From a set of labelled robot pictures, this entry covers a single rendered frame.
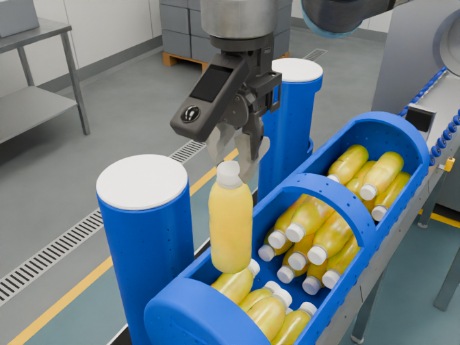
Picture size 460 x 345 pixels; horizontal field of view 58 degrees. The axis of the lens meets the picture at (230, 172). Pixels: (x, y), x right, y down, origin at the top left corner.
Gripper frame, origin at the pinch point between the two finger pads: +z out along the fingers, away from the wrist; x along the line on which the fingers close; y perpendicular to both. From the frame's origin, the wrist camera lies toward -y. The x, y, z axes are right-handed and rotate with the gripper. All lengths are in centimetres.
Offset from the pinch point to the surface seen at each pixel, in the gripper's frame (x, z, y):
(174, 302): 4.1, 22.6, -10.3
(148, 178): 53, 41, 27
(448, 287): -33, 130, 129
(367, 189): -6, 33, 51
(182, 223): 41, 54, 28
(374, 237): -14.4, 32.2, 34.5
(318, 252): -6.3, 32.3, 23.1
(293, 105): 55, 55, 119
